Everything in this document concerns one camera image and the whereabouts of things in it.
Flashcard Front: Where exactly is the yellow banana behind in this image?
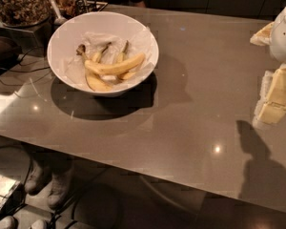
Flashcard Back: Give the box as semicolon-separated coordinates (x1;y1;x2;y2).
92;42;135;81

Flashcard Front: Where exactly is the white ceramic bowl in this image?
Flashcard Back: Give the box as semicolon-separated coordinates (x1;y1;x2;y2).
47;11;159;97

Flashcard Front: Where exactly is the grey shoe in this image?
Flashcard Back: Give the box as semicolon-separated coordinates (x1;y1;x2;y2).
24;160;51;196
47;168;73;210

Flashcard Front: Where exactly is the white spoon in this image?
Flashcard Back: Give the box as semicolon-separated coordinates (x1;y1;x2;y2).
49;0;67;25

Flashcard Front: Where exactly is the grey shoe left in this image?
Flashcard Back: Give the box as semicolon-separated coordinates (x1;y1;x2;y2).
24;160;51;196

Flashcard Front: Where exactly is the yellow banana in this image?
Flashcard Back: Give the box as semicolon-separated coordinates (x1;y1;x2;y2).
76;44;112;92
85;52;145;75
92;42;135;81

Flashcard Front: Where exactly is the grey shoe right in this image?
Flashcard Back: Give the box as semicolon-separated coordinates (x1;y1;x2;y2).
47;168;73;210

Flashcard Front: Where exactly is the black wire basket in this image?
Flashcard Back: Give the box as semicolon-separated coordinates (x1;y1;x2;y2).
55;0;107;19

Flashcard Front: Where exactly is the black cable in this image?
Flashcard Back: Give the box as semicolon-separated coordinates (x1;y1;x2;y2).
0;46;51;88

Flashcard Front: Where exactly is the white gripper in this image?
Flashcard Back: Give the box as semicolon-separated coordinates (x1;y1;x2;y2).
250;7;286;125

